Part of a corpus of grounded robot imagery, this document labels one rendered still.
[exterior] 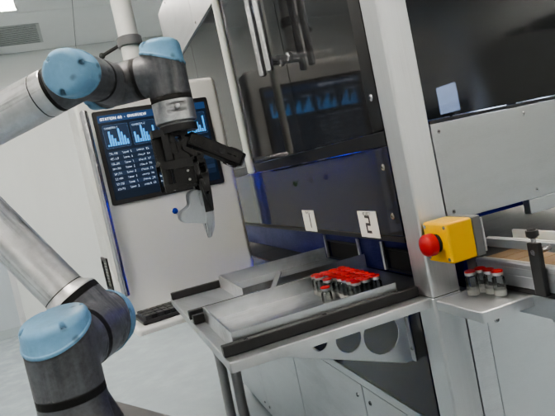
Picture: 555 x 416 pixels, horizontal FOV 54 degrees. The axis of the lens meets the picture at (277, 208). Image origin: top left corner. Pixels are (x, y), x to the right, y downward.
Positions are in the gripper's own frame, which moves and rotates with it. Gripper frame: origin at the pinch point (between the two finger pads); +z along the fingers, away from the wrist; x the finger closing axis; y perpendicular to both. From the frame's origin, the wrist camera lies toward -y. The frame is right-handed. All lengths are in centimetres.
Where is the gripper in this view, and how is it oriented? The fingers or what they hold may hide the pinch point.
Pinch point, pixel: (211, 229)
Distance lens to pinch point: 102.8
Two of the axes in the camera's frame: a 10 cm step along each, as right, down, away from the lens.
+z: 2.1, 9.8, 0.7
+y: -9.2, 2.2, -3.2
